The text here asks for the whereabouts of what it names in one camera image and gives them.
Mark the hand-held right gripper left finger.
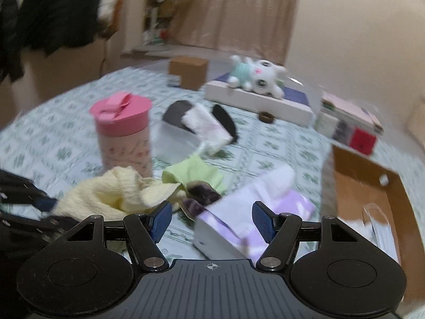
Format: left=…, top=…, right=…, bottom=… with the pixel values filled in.
left=62, top=201, right=173, bottom=273

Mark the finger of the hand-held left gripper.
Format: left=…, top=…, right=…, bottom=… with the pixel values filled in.
left=0, top=212, right=81, bottom=240
left=0, top=169, right=59, bottom=212

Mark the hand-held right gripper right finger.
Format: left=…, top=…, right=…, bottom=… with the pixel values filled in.
left=251, top=201, right=363, bottom=273

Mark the dark purple patterned cloth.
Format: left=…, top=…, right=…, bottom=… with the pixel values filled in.
left=181, top=180, right=224, bottom=222

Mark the pale yellow towel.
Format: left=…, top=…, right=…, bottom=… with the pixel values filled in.
left=55, top=166, right=182, bottom=254

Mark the light green cloth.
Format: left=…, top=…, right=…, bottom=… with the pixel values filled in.
left=162, top=154, right=227, bottom=195

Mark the white pink-printed packet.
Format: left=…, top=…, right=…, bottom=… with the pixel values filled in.
left=182, top=103, right=233, bottom=156

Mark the brown cardboard tray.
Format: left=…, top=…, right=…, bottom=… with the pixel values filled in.
left=331, top=144, right=422, bottom=275

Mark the purple tissue pack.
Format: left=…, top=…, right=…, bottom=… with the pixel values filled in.
left=193, top=164, right=316, bottom=262

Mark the green floral bed sheet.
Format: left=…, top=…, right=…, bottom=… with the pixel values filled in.
left=0, top=66, right=337, bottom=264

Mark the clear plastic bag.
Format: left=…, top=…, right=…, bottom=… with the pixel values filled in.
left=154, top=121, right=204, bottom=161

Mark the pink lidded tumbler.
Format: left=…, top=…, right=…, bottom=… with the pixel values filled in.
left=89, top=92, right=154, bottom=177

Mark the black round pad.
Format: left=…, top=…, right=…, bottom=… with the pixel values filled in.
left=212, top=104, right=240, bottom=144

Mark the white box with blue top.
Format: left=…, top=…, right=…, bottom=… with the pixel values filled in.
left=203, top=72, right=316, bottom=128

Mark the white face mask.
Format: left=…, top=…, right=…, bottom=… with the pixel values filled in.
left=363, top=203, right=401, bottom=264

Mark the red and white box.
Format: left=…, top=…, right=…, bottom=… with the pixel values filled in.
left=314, top=110, right=379, bottom=156

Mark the pink book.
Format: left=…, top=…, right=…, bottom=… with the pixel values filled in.
left=320, top=91, right=385, bottom=134

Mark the white bunny plush toy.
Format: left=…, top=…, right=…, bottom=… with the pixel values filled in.
left=227, top=55, right=289, bottom=99

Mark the small brown cardboard box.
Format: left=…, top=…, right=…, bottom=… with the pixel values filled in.
left=168, top=56, right=208, bottom=90

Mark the black jacket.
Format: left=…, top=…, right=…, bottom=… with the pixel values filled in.
left=0, top=0, right=104, bottom=84

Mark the beige curtain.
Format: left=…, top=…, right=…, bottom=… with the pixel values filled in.
left=172, top=0, right=303, bottom=66

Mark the cluttered shelf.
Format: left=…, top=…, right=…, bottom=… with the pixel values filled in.
left=143, top=0, right=187, bottom=46

